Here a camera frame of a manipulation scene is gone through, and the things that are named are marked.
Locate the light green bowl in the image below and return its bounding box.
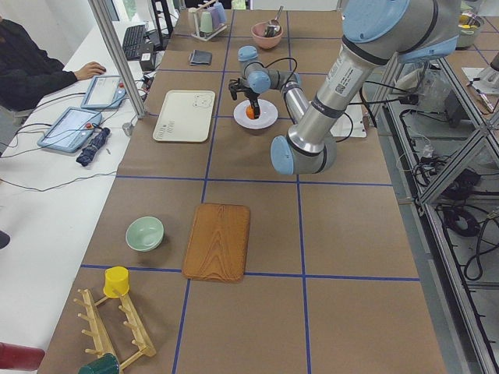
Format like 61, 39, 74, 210
126, 217, 165, 252

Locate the lilac hanging cup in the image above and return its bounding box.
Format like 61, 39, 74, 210
211, 2, 227, 26

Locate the metal pot with yellow item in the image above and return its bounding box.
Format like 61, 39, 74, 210
456, 11, 484, 49

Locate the yellow cup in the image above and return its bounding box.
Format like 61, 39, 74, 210
103, 266, 129, 298

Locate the cream bear print tray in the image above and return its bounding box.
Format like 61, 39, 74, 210
152, 90, 215, 143

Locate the small black box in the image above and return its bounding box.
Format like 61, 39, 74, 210
140, 51, 156, 72

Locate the small metal clamp foot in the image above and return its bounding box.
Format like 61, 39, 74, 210
122, 122, 133, 136

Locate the person in black sweater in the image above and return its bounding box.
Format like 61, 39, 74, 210
1, 19, 77, 111

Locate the far teach pendant tablet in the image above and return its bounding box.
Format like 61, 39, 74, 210
80, 75, 126, 110

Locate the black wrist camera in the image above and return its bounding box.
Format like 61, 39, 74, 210
228, 78, 246, 101

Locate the white round plate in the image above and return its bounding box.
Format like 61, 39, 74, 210
233, 99, 278, 129

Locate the metal scoop in bowl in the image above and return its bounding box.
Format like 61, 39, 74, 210
264, 5, 284, 37

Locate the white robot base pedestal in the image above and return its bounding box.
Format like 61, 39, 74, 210
330, 104, 367, 139

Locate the aluminium frame post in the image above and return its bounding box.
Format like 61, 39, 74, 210
88, 0, 146, 119

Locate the wooden mug rack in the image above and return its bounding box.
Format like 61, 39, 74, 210
73, 288, 157, 373

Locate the navy folded umbrella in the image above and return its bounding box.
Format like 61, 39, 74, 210
76, 128, 111, 167

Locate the red cup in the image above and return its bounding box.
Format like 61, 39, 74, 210
1, 342, 45, 371

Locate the pink bowl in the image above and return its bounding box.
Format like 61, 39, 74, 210
251, 22, 283, 50

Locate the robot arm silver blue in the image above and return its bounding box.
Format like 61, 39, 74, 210
228, 0, 460, 175

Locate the dark green cup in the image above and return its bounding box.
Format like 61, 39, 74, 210
78, 353, 120, 374

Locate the person's hand on mouse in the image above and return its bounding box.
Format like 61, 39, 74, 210
74, 62, 104, 80

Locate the teach pendant tablet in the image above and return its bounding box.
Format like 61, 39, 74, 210
80, 75, 126, 110
37, 107, 102, 153

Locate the black keyboard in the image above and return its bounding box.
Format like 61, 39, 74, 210
122, 24, 147, 61

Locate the white cup rack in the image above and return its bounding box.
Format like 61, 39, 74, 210
188, 0, 228, 41

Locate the grey folded cloth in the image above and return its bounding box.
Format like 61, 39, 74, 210
189, 49, 212, 66

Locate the aluminium side frame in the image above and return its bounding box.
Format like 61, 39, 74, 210
364, 32, 498, 373

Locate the orange mandarin fruit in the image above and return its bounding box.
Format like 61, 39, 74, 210
245, 106, 258, 120

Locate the light green hanging cup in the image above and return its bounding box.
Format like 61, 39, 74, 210
200, 11, 213, 35

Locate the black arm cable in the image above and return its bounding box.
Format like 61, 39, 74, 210
264, 57, 299, 85

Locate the near teach pendant tablet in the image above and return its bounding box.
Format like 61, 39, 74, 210
37, 107, 102, 153

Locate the brown wooden cutting board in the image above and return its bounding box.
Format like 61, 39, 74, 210
182, 203, 250, 283

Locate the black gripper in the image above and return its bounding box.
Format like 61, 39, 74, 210
244, 89, 260, 118

